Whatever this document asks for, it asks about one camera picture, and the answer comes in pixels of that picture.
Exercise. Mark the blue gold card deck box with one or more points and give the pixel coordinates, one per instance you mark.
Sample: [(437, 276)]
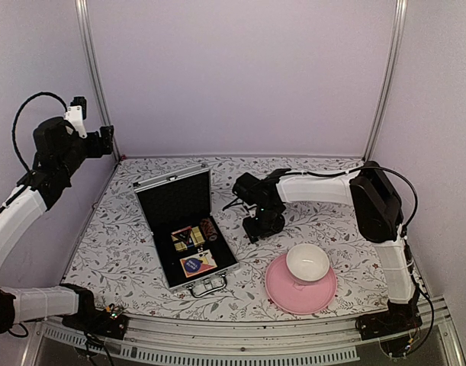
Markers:
[(196, 236)]

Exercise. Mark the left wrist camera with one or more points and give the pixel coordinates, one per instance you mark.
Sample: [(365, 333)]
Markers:
[(76, 114)]

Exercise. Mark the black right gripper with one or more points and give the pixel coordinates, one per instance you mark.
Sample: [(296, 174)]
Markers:
[(254, 232)]

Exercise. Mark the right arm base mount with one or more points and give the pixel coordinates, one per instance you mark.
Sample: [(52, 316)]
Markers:
[(376, 325)]

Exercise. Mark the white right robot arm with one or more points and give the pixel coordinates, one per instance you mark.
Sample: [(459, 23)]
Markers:
[(368, 189)]

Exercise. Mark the pink card deck box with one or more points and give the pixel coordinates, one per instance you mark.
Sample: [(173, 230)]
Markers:
[(208, 263)]

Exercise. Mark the pink plate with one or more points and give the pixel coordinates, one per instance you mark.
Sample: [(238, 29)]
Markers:
[(293, 297)]

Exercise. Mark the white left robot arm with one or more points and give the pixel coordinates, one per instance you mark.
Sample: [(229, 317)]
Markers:
[(37, 191)]

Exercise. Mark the aluminium frame post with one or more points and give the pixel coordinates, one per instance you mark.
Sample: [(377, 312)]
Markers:
[(396, 39), (91, 60)]

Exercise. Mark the white bowl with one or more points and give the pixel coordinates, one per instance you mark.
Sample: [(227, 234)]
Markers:
[(307, 263)]

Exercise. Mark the right aluminium frame post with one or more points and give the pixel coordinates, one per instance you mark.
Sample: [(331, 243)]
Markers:
[(396, 39)]

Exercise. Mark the front aluminium rail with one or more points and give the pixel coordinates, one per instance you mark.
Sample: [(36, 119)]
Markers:
[(323, 341)]

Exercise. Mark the aluminium poker case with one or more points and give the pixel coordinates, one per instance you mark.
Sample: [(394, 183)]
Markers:
[(193, 253)]

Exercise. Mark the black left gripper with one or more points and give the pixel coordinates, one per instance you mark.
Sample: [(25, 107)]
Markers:
[(98, 149)]

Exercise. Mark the black triangular card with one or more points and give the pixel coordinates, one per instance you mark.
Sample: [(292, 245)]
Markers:
[(182, 236)]

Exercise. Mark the left aluminium frame post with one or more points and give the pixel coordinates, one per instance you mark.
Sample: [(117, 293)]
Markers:
[(91, 60)]

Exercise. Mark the blue dealer button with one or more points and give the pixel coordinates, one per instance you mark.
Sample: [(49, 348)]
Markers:
[(192, 265)]

